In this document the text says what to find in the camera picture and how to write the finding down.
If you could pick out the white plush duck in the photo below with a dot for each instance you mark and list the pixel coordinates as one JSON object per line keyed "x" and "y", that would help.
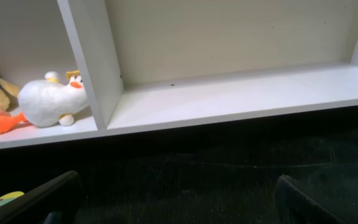
{"x": 48, "y": 99}

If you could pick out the white shelf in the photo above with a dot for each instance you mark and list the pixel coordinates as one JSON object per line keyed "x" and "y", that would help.
{"x": 228, "y": 99}

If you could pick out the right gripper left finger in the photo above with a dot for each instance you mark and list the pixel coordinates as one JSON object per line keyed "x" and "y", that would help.
{"x": 42, "y": 202}

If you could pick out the yellow rattle drum toy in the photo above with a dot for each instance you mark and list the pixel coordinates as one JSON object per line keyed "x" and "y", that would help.
{"x": 2, "y": 200}

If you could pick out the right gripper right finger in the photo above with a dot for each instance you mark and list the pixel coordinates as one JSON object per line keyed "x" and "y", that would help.
{"x": 300, "y": 205}

